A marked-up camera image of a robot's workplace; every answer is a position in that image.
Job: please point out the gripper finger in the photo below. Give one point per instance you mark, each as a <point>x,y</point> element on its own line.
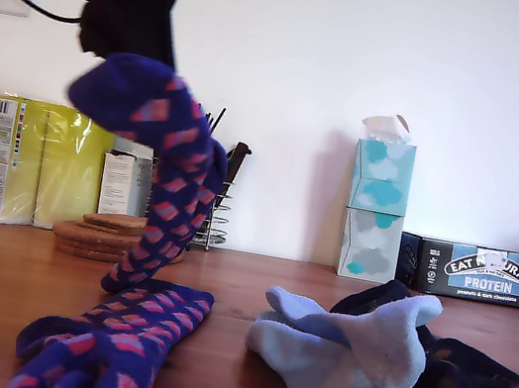
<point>129,20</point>

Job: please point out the blue pink-patterned sock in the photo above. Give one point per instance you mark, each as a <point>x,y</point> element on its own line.
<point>176,179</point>
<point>129,332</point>

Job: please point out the white sock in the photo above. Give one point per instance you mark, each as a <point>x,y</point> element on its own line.
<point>390,337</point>
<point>310,364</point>

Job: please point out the black chopstick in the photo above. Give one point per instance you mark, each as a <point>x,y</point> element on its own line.
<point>208,120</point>
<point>220,117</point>

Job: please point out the small white carton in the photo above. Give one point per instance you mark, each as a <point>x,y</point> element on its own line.
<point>122,185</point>

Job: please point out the square cork coaster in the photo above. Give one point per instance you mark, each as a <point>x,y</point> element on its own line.
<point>119,219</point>
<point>117,228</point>

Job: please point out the white tissue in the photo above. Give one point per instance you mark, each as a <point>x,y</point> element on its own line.
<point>384,125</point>

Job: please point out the teal cloud tissue box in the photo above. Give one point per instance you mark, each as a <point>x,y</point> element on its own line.
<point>383,175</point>

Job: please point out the grey cloud tissue box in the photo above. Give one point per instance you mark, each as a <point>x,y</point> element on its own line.
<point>369,253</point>

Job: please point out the black protein bar box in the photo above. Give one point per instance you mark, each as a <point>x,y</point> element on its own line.
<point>475,284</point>

